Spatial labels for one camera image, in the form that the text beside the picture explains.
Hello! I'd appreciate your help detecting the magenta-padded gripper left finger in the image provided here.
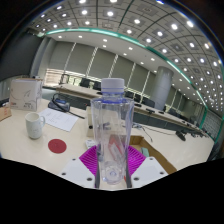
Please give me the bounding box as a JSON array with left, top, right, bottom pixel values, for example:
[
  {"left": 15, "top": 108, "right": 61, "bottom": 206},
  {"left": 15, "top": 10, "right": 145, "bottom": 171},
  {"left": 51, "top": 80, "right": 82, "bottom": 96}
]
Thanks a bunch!
[{"left": 58, "top": 145, "right": 100, "bottom": 189}]

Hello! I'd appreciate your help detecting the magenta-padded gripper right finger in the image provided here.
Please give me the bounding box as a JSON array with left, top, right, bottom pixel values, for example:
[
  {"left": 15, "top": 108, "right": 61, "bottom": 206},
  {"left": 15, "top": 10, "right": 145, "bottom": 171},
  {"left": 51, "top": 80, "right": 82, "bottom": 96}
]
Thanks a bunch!
[{"left": 125, "top": 145, "right": 169, "bottom": 189}]

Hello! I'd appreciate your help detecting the clear plastic water bottle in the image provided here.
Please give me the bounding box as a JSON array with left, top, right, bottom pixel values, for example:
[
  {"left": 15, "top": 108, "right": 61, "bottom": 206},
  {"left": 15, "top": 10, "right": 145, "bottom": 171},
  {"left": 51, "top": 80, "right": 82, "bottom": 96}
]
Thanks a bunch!
[{"left": 90, "top": 77, "right": 135, "bottom": 185}]

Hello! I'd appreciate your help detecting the small white packet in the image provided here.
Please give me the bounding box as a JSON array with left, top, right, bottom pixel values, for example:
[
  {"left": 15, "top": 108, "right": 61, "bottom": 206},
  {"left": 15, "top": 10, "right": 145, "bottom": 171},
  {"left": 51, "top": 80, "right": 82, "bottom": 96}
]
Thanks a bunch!
[{"left": 85, "top": 139, "right": 98, "bottom": 150}]

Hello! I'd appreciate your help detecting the open brown cardboard box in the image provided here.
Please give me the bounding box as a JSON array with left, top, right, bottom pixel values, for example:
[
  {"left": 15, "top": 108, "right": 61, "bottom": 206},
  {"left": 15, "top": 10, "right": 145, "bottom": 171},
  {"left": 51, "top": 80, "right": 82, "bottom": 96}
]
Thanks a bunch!
[{"left": 130, "top": 134, "right": 178, "bottom": 175}]

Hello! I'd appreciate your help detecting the flat round red coaster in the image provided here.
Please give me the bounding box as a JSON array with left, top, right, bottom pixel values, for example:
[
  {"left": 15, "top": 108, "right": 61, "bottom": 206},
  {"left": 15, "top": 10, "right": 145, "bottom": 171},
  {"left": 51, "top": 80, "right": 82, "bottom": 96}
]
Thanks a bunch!
[{"left": 47, "top": 138, "right": 68, "bottom": 155}]

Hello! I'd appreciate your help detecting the small open white box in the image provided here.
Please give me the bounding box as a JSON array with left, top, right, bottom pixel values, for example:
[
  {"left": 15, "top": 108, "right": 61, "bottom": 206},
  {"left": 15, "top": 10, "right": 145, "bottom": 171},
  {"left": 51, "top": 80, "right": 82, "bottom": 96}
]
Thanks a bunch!
[{"left": 85, "top": 105, "right": 96, "bottom": 138}]

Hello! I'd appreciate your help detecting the long curved conference desk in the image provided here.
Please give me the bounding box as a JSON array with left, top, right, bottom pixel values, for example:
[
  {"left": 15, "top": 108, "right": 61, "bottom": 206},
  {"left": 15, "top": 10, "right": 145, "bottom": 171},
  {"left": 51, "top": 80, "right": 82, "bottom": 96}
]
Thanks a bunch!
[{"left": 54, "top": 83, "right": 204, "bottom": 134}]

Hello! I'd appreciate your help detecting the black desktop microphone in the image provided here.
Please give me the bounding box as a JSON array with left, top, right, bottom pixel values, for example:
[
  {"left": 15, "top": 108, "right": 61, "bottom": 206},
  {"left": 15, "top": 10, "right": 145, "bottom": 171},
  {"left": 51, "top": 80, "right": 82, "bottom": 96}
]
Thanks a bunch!
[{"left": 175, "top": 130, "right": 187, "bottom": 142}]

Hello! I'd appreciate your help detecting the desk microphones group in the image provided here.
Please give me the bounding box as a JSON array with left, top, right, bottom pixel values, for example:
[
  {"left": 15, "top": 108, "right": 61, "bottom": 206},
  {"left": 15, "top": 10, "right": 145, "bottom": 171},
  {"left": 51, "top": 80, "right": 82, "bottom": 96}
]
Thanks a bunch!
[{"left": 133, "top": 101, "right": 174, "bottom": 118}]

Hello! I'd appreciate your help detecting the printed white paper sheet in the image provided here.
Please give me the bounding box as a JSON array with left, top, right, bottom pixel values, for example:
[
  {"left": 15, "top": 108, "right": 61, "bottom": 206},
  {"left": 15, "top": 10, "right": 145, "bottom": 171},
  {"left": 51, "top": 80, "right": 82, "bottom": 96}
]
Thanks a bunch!
[{"left": 38, "top": 107, "right": 80, "bottom": 133}]

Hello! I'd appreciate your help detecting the black office chairs group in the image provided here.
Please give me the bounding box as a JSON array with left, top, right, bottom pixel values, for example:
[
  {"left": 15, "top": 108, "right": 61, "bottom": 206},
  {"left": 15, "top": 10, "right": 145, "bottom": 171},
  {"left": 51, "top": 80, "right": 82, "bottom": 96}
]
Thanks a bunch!
[{"left": 79, "top": 77, "right": 204, "bottom": 129}]

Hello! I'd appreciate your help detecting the black desk phone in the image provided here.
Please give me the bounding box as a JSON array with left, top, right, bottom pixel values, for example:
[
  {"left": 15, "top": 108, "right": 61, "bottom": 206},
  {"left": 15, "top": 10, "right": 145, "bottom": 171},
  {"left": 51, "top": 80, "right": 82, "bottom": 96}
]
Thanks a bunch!
[{"left": 47, "top": 94, "right": 86, "bottom": 120}]

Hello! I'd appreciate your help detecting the white ceramic mug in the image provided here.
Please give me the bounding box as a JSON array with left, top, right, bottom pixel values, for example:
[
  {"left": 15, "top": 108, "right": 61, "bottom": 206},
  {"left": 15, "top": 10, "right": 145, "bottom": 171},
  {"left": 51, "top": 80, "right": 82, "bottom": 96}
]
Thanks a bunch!
[{"left": 24, "top": 112, "right": 46, "bottom": 140}]

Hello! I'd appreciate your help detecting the white paper ream carton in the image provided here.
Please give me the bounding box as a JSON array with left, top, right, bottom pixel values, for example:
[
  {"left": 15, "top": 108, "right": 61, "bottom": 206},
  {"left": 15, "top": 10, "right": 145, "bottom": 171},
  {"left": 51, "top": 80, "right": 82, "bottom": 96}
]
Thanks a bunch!
[{"left": 8, "top": 78, "right": 44, "bottom": 112}]

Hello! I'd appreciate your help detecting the flat brown cardboard piece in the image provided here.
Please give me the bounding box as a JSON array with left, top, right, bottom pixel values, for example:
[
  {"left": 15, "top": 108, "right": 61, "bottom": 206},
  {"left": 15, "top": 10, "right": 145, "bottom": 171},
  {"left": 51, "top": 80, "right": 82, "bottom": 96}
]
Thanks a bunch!
[{"left": 0, "top": 105, "right": 13, "bottom": 123}]

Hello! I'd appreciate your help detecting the ceiling lights group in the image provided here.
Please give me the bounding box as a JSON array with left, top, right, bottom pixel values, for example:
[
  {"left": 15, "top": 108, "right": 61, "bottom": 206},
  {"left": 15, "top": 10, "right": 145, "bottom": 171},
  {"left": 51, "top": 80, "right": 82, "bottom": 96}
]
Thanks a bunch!
[{"left": 33, "top": 0, "right": 224, "bottom": 111}]

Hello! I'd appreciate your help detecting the thin dark table cable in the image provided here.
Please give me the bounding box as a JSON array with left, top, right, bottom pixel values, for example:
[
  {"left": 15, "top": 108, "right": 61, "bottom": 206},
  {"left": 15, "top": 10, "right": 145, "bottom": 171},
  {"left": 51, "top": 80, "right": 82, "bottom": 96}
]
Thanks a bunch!
[{"left": 133, "top": 123, "right": 178, "bottom": 138}]

